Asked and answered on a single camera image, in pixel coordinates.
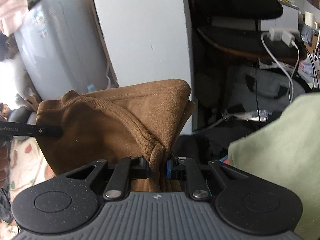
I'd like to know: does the white patterned bed sheet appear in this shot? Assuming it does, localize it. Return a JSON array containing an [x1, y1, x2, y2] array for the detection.
[[1, 138, 55, 239]]

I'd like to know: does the white charging cable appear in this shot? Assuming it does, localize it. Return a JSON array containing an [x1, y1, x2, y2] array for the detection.
[[260, 27, 301, 103]]

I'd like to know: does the grey neck pillow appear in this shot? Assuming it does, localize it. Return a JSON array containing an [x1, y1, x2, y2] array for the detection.
[[8, 107, 36, 125]]

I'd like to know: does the brown t-shirt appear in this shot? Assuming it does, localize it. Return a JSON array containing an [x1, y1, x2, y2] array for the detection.
[[36, 79, 195, 192]]

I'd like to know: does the light green cloth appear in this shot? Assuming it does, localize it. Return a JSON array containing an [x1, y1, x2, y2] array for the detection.
[[228, 93, 319, 239]]

